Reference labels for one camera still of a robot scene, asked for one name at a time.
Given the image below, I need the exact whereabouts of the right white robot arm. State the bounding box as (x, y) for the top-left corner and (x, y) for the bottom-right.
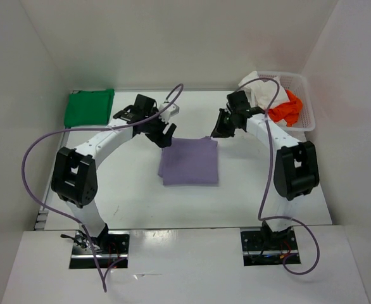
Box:
(211, 91), (320, 249)

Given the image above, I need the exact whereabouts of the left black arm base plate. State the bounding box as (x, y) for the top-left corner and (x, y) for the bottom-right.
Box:
(69, 231), (130, 269)

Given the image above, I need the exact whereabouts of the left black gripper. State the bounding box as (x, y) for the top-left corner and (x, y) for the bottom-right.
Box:
(143, 109), (176, 149)

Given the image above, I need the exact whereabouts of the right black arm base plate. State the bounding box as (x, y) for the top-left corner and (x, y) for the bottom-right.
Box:
(240, 227), (301, 267)

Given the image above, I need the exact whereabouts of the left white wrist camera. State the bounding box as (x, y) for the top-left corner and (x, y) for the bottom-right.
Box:
(158, 101), (180, 123)

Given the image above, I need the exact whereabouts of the white t-shirt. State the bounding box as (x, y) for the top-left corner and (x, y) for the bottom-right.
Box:
(242, 76), (289, 110)

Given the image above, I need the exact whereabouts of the white plastic basket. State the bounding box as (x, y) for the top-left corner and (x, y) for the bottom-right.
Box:
(257, 71), (316, 132)

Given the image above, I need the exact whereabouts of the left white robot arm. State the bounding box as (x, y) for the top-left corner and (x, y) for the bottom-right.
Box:
(51, 94), (180, 253)

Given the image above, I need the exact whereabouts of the orange t-shirt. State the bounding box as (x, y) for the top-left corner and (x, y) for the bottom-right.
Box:
(268, 90), (303, 127)

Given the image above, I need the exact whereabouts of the green t-shirt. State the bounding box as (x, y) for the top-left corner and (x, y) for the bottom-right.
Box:
(64, 89), (115, 128)

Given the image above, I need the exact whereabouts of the purple t-shirt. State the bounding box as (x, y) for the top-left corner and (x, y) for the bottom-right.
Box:
(158, 136), (219, 186)

